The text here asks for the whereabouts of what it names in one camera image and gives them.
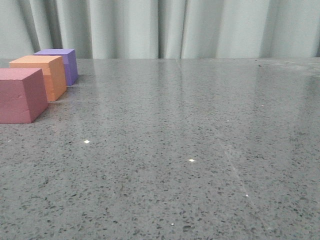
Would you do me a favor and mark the orange foam cube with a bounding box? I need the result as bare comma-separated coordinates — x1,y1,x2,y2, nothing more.
9,55,67,102

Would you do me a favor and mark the purple foam cube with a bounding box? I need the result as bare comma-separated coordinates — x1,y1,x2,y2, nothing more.
34,48,78,86

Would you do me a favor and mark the light grey curtain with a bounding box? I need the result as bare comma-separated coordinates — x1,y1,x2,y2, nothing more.
0,0,320,59

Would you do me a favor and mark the pink foam cube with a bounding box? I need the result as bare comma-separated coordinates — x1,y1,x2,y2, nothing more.
0,68,48,124

